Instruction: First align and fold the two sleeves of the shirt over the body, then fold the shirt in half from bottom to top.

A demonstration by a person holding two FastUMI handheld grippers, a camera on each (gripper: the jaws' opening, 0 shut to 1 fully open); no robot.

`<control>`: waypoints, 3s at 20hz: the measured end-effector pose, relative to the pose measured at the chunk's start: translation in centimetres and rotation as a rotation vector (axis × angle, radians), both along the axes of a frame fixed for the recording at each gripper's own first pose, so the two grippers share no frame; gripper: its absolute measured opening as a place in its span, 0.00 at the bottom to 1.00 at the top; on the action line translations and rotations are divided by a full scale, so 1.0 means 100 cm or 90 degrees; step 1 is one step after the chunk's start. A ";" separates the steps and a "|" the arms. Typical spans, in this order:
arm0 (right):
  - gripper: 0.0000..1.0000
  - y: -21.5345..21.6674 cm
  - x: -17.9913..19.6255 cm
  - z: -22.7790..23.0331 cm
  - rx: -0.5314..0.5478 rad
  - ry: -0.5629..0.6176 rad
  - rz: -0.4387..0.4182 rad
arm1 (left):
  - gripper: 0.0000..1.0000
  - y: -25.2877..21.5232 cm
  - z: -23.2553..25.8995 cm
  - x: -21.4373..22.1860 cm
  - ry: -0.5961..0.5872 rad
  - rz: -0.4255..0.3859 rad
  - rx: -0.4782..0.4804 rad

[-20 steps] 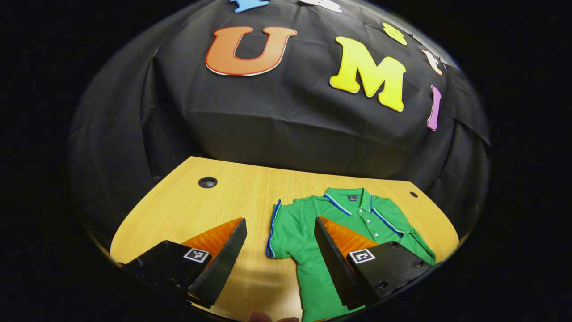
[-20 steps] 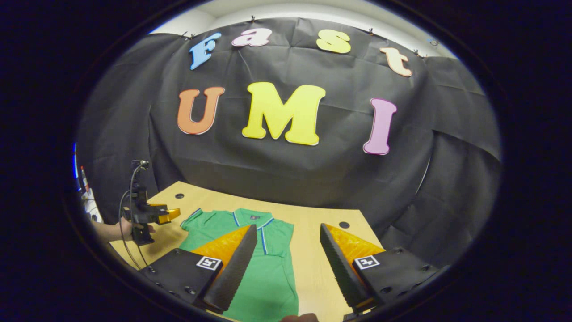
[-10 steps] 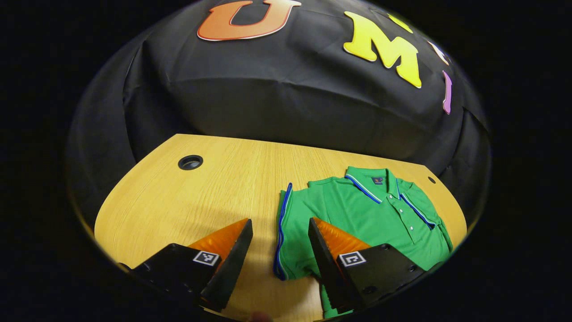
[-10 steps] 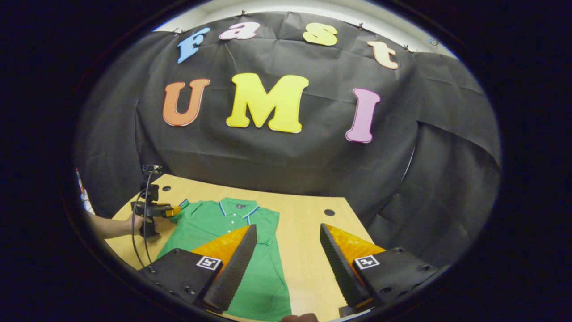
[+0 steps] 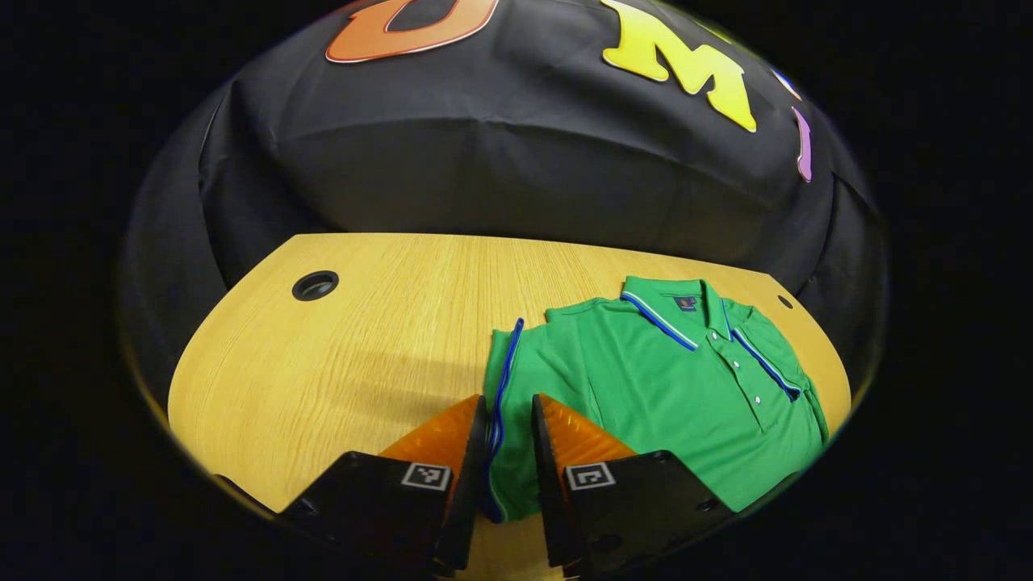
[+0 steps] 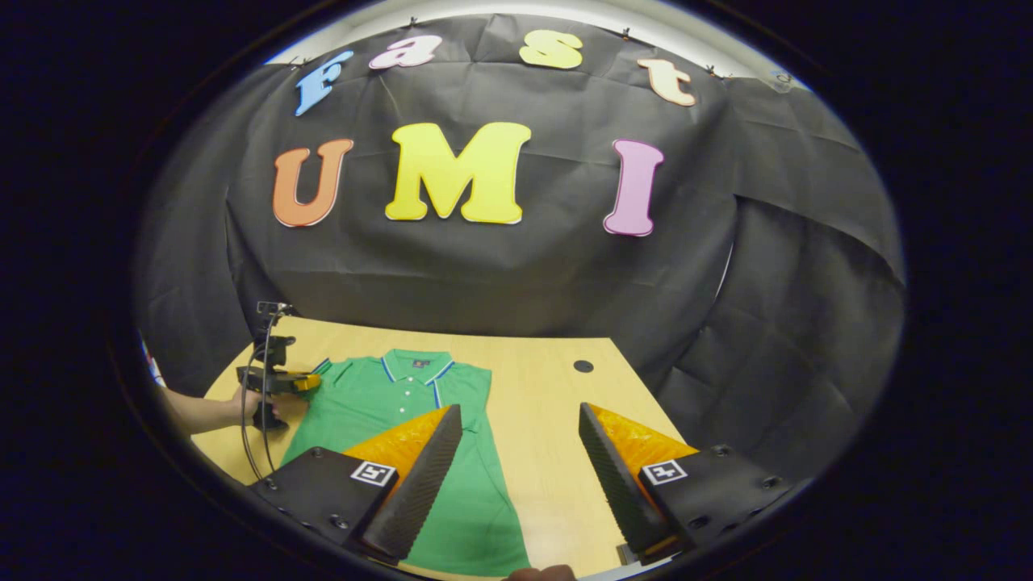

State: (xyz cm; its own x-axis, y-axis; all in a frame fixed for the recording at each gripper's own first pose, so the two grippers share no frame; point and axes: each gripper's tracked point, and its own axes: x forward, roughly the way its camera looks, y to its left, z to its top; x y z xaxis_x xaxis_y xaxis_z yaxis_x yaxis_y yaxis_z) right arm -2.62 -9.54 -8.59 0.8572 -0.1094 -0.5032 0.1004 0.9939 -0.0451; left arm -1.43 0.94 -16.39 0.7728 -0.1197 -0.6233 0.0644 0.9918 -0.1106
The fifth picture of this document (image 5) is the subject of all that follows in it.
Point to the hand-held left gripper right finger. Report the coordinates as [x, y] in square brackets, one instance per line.
[547, 500]

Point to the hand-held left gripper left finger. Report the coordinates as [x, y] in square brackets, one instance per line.
[468, 508]

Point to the green T-shirt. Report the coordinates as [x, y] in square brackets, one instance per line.
[670, 403]

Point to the black backdrop cloth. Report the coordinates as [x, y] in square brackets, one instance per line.
[484, 161]

